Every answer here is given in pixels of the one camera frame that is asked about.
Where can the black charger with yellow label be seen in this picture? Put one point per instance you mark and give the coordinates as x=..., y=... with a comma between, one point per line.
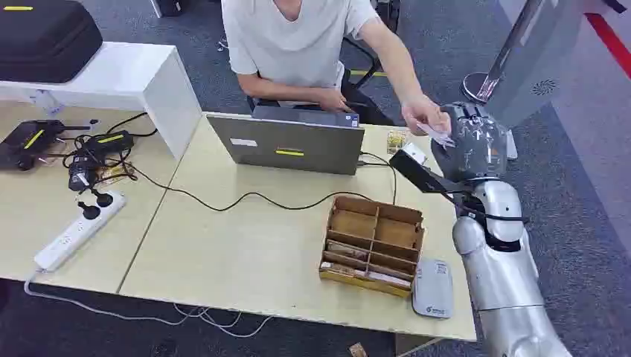
x=111, y=140

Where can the white power strip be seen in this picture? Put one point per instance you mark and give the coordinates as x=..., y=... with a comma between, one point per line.
x=74, y=236

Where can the black round plug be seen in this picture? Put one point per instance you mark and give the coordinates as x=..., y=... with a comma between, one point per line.
x=103, y=199
x=90, y=212

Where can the white flat device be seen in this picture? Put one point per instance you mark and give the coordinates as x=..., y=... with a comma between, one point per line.
x=433, y=288

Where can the person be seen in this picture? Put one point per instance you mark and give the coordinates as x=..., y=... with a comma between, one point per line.
x=296, y=44

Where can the card with white edge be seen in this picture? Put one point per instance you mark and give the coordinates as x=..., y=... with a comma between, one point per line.
x=389, y=279

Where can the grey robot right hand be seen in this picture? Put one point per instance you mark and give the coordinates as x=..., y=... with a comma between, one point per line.
x=475, y=148

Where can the white shelf riser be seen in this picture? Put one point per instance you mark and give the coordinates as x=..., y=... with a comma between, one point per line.
x=123, y=84

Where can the small brown scrap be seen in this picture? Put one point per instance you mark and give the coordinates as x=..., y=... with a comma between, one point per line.
x=358, y=351

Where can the grey standing panel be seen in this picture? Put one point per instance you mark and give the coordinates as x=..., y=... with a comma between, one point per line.
x=535, y=59

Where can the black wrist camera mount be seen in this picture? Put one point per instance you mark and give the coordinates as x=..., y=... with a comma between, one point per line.
x=419, y=173

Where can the black hard case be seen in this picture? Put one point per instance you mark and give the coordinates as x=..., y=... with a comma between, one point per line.
x=44, y=39

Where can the card with brown print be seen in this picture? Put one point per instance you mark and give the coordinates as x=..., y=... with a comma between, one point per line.
x=347, y=250

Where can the person's right hand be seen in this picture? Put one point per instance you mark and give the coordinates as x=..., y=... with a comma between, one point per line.
x=335, y=101

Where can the black power adapter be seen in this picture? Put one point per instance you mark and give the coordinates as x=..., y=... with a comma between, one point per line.
x=81, y=175

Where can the person's left hand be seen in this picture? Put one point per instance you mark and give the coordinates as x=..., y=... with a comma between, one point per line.
x=423, y=112

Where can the black router with yellow label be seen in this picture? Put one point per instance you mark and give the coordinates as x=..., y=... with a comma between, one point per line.
x=27, y=143

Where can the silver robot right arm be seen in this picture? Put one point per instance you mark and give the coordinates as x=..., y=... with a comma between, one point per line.
x=503, y=276

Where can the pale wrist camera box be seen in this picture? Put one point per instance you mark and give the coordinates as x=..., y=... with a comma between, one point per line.
x=415, y=153

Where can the grey laptop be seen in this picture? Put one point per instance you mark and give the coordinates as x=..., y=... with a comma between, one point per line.
x=291, y=148

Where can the dark blue laptop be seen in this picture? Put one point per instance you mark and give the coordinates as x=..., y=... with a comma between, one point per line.
x=305, y=117

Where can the wooden card box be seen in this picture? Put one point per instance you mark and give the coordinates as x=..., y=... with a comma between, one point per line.
x=373, y=246

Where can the round metal base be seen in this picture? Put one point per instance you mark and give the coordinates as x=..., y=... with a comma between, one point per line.
x=474, y=87

